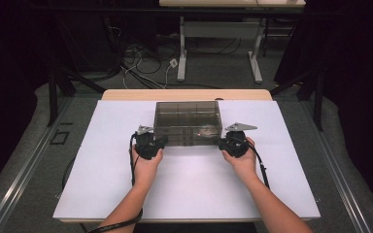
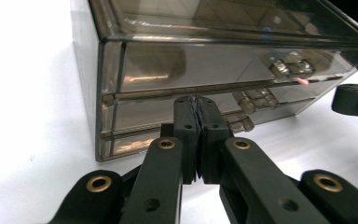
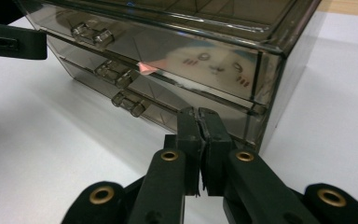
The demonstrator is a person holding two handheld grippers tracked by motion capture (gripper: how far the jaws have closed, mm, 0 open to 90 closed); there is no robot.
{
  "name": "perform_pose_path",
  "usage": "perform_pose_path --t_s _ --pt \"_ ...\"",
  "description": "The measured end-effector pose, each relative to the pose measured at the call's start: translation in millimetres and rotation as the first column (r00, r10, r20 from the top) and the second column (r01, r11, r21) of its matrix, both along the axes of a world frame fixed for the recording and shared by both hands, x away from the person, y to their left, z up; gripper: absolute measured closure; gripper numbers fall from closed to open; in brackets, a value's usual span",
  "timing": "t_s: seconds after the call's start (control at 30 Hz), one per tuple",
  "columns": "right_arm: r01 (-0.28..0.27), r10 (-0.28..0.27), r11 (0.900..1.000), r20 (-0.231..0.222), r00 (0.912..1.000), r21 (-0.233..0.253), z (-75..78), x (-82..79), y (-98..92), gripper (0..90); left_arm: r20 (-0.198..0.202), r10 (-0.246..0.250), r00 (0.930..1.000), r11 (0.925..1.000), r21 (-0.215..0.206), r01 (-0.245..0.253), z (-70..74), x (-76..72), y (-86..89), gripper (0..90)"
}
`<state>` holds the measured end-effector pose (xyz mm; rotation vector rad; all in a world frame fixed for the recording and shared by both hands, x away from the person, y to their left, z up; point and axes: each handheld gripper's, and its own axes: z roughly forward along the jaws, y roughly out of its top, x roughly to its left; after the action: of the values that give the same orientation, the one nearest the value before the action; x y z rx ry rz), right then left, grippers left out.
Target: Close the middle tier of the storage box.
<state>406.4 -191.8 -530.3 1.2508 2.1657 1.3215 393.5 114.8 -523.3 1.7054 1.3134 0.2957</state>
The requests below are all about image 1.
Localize wooden table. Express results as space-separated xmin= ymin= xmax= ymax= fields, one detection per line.
xmin=58 ymin=88 xmax=313 ymax=224

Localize person's right hand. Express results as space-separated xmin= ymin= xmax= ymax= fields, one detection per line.
xmin=221 ymin=136 xmax=257 ymax=180

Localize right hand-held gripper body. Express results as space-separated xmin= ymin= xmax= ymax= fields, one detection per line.
xmin=224 ymin=121 xmax=258 ymax=159

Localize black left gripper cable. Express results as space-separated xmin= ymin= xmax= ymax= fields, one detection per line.
xmin=87 ymin=132 xmax=144 ymax=233

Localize metal floor rail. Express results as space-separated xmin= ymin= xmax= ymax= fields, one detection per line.
xmin=0 ymin=96 xmax=74 ymax=233
xmin=299 ymin=100 xmax=372 ymax=233

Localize black floor cables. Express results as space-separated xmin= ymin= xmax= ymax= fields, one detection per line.
xmin=119 ymin=27 xmax=242 ymax=90

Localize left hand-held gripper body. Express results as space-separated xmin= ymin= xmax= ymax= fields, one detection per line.
xmin=133 ymin=125 xmax=163 ymax=160

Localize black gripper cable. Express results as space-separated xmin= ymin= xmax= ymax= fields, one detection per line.
xmin=87 ymin=132 xmax=144 ymax=233
xmin=247 ymin=140 xmax=271 ymax=190

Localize white-legged desk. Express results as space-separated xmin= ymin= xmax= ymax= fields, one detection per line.
xmin=158 ymin=0 xmax=306 ymax=84

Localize white floor cable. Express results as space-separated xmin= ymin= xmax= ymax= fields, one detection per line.
xmin=121 ymin=48 xmax=176 ymax=90

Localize smoky clear plastic drawer cabinet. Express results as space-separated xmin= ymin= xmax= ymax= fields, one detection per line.
xmin=153 ymin=100 xmax=223 ymax=148

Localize black metal stand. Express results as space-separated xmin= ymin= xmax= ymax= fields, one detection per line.
xmin=47 ymin=13 xmax=106 ymax=127
xmin=270 ymin=64 xmax=324 ymax=132

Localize dark curtain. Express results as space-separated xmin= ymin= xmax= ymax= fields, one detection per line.
xmin=0 ymin=0 xmax=47 ymax=198
xmin=304 ymin=0 xmax=373 ymax=215

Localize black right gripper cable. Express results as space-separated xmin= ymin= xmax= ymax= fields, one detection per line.
xmin=247 ymin=140 xmax=271 ymax=190

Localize person's left hand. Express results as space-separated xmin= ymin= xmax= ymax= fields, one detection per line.
xmin=130 ymin=146 xmax=165 ymax=189

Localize white table board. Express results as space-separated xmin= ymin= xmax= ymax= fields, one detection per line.
xmin=51 ymin=99 xmax=322 ymax=221

